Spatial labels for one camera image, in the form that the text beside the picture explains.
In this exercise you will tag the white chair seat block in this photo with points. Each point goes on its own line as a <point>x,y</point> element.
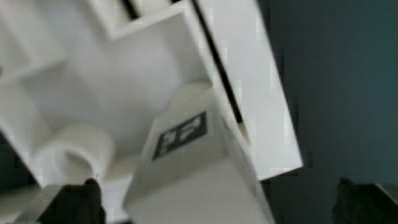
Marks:
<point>92,68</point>

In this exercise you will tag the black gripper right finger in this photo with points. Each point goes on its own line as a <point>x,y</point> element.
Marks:
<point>366,203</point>

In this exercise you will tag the white chair leg with tag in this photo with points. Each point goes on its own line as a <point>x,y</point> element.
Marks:
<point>194,185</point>

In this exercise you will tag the white L-shaped fence rail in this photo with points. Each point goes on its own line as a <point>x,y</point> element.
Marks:
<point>238,34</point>

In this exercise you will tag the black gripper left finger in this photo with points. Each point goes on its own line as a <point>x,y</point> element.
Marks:
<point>66,205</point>

